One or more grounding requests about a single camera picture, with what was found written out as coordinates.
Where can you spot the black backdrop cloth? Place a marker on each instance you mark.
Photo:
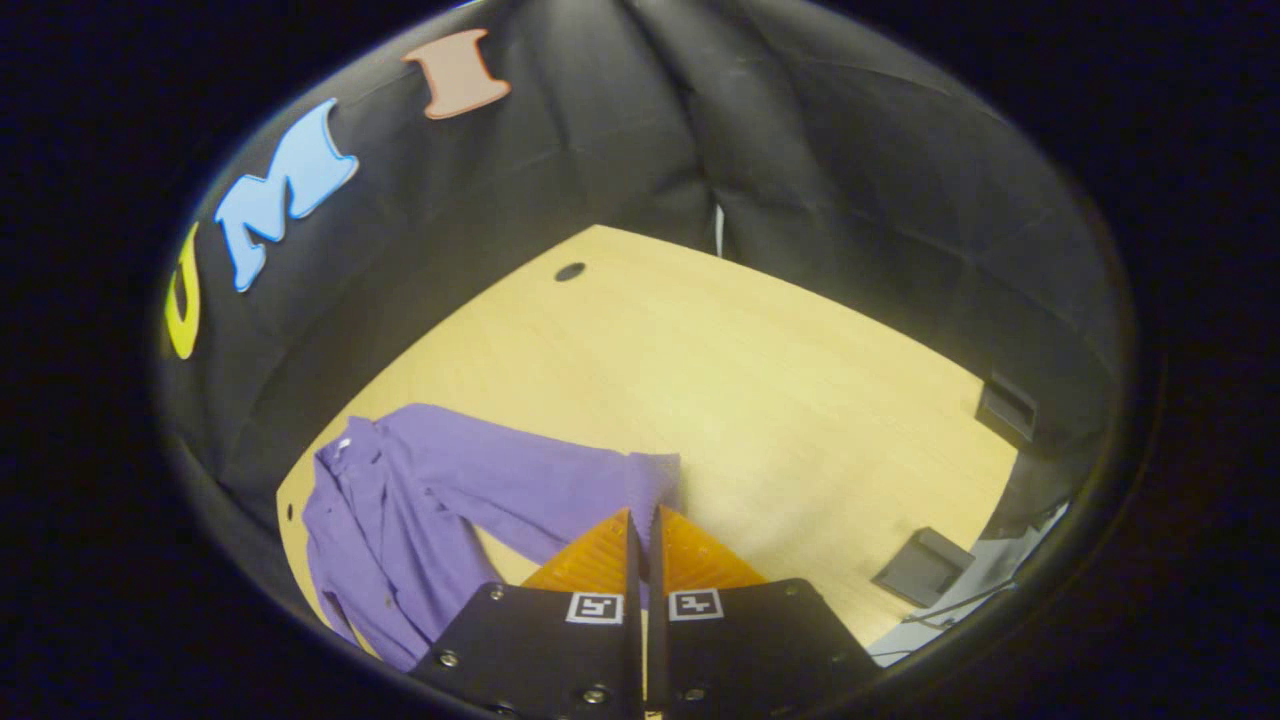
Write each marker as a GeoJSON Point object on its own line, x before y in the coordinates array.
{"type": "Point", "coordinates": [800, 150]}

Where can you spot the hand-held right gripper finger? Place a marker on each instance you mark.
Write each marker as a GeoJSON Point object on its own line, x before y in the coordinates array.
{"type": "Point", "coordinates": [657, 655]}
{"type": "Point", "coordinates": [635, 655]}

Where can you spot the purple button shirt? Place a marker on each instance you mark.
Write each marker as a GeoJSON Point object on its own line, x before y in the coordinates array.
{"type": "Point", "coordinates": [420, 500]}

